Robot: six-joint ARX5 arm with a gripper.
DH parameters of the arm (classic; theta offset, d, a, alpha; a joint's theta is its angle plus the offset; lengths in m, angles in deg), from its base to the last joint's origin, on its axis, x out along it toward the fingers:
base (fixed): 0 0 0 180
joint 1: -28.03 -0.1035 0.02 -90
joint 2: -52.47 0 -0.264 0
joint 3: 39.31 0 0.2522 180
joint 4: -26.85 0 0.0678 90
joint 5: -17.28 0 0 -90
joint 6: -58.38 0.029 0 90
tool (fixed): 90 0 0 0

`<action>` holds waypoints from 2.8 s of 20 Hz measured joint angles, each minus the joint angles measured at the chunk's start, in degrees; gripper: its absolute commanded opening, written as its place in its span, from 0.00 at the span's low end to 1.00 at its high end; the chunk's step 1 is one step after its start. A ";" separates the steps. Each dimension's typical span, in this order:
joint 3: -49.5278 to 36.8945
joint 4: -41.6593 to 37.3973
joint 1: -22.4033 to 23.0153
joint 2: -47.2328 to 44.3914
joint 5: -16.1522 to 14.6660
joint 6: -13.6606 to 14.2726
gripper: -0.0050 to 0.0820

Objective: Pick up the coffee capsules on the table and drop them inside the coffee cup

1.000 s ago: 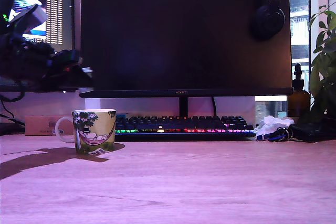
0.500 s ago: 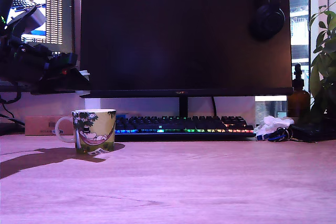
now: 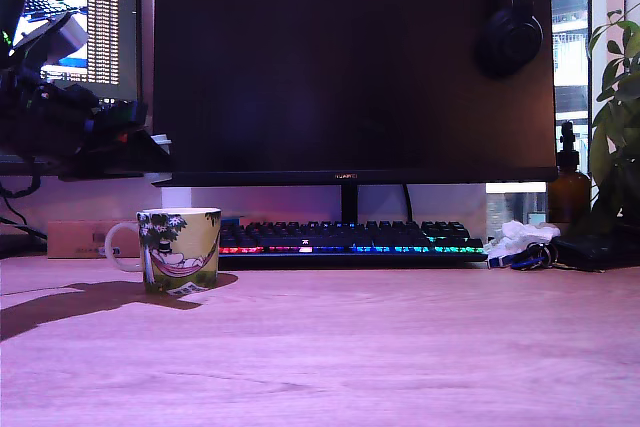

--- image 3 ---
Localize cartoon print coffee mug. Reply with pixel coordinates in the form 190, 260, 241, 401
104, 206, 223, 297

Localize brown cardboard box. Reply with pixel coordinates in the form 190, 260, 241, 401
47, 220, 141, 260

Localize black monitor with lit screen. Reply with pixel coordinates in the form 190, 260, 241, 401
0, 0, 145, 178

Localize black monitor base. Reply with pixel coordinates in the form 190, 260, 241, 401
0, 232, 49, 261

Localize large black dark monitor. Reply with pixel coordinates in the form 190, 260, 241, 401
150, 0, 559, 188

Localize black rainbow backlit keyboard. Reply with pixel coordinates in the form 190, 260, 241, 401
218, 219, 490, 269

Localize black over-ear headphones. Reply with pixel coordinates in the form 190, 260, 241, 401
473, 0, 545, 81

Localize crumpled white tissue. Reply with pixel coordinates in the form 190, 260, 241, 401
482, 220, 562, 256

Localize brown glass pump bottle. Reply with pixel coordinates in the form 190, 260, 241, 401
546, 120, 593, 236

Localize black flat pouch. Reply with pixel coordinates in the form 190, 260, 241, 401
549, 232, 640, 273

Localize green leafy houseplant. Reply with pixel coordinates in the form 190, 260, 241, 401
585, 9, 640, 228

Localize white post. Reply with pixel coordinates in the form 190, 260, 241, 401
160, 187, 194, 210

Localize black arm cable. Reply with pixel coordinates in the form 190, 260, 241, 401
0, 159, 46, 200

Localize black desk cable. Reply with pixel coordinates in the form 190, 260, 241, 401
0, 194, 49, 248

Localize pale grey camera box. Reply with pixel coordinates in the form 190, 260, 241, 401
12, 10, 91, 66

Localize black monitor stand post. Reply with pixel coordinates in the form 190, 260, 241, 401
341, 184, 360, 224

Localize keys on blue lanyard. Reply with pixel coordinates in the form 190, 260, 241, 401
487, 241, 560, 272

